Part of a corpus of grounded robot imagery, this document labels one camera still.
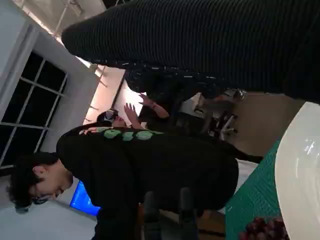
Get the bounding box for right robot hand black glove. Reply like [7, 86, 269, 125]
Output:
[61, 0, 320, 104]

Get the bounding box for person's hand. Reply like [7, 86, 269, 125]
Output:
[124, 102, 141, 125]
[139, 92, 157, 109]

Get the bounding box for left robot hand blue tape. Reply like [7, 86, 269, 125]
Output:
[143, 186, 200, 240]

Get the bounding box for purple toy grapes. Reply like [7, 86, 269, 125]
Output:
[238, 216, 290, 240]

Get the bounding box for white square plate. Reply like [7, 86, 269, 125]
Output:
[274, 101, 320, 240]

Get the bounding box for person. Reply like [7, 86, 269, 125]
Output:
[6, 124, 263, 240]
[96, 93, 171, 131]

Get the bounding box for black headset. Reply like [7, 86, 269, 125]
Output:
[102, 109, 119, 122]

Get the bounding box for black office chair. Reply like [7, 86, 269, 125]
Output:
[174, 89, 247, 138]

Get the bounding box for green cutting mat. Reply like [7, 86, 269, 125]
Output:
[223, 139, 288, 240]

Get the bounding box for monitor with blue screen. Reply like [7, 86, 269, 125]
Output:
[69, 180, 101, 217]

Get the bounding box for dark window white frame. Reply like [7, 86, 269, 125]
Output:
[0, 51, 69, 171]

